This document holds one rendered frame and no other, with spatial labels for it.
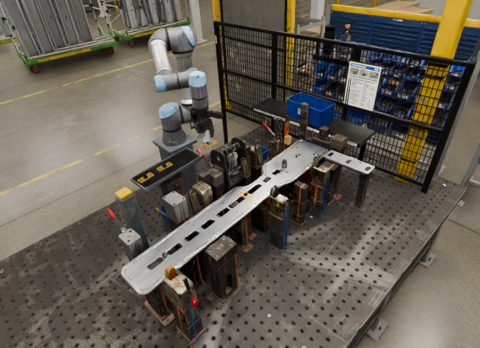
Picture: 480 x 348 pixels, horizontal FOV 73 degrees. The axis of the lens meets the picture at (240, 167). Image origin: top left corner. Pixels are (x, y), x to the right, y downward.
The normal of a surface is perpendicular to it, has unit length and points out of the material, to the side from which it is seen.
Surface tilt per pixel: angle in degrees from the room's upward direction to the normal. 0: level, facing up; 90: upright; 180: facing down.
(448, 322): 0
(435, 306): 0
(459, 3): 91
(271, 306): 0
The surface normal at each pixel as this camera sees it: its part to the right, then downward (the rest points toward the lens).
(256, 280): -0.05, -0.81
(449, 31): -0.62, 0.47
